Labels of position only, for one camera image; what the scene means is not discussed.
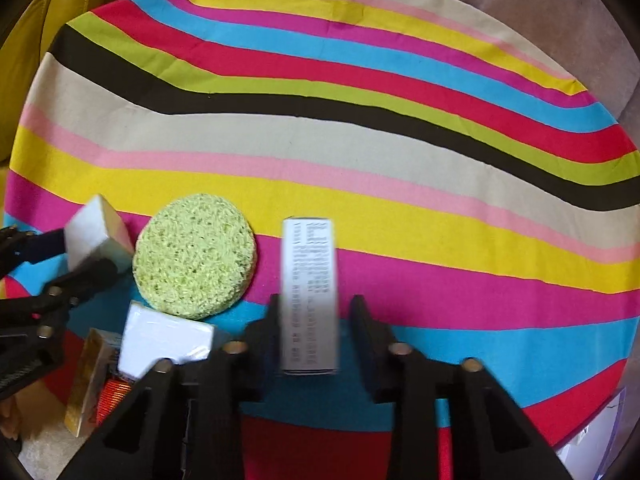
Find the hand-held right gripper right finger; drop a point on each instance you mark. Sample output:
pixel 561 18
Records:
pixel 367 355

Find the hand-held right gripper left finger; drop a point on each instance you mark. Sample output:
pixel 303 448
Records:
pixel 267 350

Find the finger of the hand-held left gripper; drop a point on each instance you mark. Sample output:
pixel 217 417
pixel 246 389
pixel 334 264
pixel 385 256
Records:
pixel 35 247
pixel 85 280

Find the small white block box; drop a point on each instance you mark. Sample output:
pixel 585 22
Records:
pixel 92 232

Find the white printed carton box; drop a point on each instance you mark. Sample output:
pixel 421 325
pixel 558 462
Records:
pixel 310 285

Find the gold box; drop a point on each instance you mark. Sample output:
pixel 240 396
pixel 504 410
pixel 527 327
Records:
pixel 90 385

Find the white cardboard box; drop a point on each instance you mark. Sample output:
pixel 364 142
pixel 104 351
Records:
pixel 165 335

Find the green round sponge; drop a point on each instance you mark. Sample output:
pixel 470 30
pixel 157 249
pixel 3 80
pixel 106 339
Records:
pixel 195 255

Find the striped round cloth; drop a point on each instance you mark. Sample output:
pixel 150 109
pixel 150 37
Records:
pixel 350 170

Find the yellow leather sofa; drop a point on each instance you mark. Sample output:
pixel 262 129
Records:
pixel 45 35

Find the white plastic container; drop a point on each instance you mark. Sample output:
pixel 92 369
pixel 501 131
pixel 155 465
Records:
pixel 595 440

